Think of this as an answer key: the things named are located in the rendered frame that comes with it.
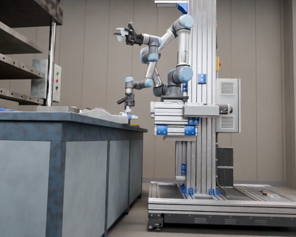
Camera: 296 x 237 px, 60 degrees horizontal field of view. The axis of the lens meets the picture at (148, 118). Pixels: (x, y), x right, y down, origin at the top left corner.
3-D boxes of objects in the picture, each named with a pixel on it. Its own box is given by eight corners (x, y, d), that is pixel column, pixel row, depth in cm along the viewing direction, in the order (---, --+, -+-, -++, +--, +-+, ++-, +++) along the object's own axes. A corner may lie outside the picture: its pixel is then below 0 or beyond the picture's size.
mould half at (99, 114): (126, 125, 215) (126, 112, 216) (128, 123, 190) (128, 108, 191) (65, 123, 209) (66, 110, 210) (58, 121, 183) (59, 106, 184)
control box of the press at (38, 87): (57, 200, 275) (64, 67, 287) (41, 208, 246) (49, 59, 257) (38, 199, 279) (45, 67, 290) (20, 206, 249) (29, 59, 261)
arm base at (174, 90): (182, 99, 222) (182, 88, 223) (183, 96, 207) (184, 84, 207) (164, 98, 222) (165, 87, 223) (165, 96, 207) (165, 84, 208)
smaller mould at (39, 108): (79, 120, 162) (79, 109, 163) (67, 118, 147) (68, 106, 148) (50, 119, 165) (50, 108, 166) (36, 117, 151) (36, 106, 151)
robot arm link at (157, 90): (164, 98, 267) (147, 47, 250) (153, 99, 277) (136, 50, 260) (170, 93, 275) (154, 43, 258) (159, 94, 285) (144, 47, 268)
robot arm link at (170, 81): (176, 88, 223) (176, 73, 224) (185, 85, 211) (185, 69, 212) (164, 86, 218) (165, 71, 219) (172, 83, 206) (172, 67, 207)
